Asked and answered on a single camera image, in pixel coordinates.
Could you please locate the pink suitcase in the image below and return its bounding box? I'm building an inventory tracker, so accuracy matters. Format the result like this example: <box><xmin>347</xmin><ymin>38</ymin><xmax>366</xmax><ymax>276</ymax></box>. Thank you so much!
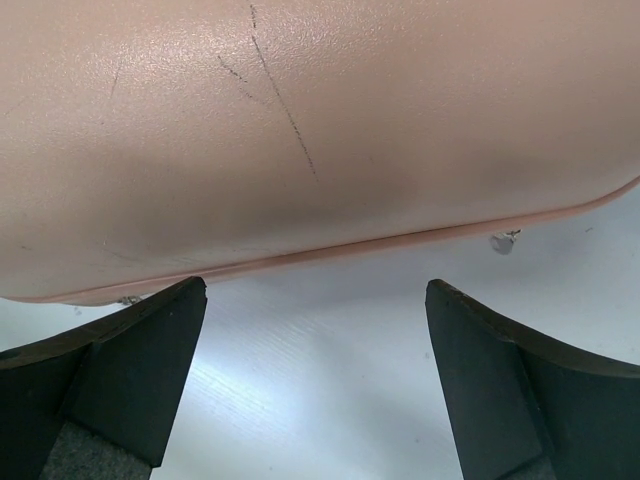
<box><xmin>1</xmin><ymin>1</ymin><xmax>639</xmax><ymax>305</ymax></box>

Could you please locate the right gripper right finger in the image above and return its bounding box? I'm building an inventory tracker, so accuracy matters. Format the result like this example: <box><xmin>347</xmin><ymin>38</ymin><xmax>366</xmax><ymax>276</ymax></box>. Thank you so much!
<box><xmin>425</xmin><ymin>280</ymin><xmax>639</xmax><ymax>479</ymax></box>

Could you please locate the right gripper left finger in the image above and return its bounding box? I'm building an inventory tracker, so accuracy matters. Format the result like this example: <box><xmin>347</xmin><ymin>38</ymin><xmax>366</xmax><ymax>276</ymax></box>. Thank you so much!
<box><xmin>1</xmin><ymin>277</ymin><xmax>207</xmax><ymax>479</ymax></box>

